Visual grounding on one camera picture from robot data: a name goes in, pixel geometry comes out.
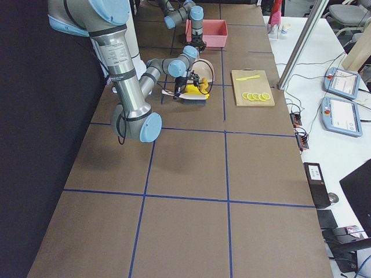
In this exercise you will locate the pink plastic bin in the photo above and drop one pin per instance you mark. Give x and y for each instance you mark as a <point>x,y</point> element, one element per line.
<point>214,31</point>

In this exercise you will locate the yellow toy corn cob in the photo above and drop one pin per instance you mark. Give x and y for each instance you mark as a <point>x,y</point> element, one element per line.
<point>206,95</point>

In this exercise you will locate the teach pendant tablet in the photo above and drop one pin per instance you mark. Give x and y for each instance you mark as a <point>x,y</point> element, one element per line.
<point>342,83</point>
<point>341,116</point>

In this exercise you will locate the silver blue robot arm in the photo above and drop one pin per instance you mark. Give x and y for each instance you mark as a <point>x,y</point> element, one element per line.
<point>109,25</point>
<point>188,10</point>

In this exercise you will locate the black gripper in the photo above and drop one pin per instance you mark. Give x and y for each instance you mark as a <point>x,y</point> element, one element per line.
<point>193,78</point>
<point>199,39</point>

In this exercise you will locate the beige hand brush black bristles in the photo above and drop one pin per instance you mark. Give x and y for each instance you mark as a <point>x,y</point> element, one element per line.
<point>190,99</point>

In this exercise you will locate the far teach pendant tablet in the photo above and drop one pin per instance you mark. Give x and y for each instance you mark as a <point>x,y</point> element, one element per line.
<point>342,83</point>

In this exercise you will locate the orange black connector far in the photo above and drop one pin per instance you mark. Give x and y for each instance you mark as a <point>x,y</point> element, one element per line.
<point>296,119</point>

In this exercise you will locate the yellow plastic knife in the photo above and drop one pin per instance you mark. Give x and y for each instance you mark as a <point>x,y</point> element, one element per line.
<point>248,77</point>

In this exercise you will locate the orange black connector near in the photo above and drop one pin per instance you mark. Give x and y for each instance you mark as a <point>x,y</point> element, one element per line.
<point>302,138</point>

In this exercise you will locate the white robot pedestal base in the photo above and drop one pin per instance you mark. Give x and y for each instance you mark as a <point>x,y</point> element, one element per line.
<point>130,35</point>

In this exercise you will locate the pink towel on rack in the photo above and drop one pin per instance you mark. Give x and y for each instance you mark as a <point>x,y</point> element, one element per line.
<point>275,15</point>

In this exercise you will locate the beige plastic dustpan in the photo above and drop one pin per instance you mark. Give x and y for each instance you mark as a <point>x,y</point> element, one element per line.
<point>204,69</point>

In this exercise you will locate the orange black connector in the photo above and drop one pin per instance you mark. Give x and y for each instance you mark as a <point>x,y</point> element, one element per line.
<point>302,138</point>
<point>296,119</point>

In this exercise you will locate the paper cup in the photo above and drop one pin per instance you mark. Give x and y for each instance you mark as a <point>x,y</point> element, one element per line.
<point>285,27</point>

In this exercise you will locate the aluminium frame post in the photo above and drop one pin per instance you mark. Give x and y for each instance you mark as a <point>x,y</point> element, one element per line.
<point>310,24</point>

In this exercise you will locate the near teach pendant tablet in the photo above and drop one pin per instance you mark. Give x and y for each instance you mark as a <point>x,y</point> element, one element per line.
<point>341,116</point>

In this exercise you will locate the grey office chair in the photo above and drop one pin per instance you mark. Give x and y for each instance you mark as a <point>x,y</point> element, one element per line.
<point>351,17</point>

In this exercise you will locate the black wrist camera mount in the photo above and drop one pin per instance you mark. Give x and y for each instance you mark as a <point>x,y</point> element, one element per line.
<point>193,78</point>

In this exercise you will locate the black monitor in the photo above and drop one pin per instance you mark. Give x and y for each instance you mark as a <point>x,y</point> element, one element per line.
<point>356,188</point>

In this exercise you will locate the bamboo cutting board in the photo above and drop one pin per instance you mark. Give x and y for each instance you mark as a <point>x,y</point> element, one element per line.
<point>259,86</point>

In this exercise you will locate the black box with label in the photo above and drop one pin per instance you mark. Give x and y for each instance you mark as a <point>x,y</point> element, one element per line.
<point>317,185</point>

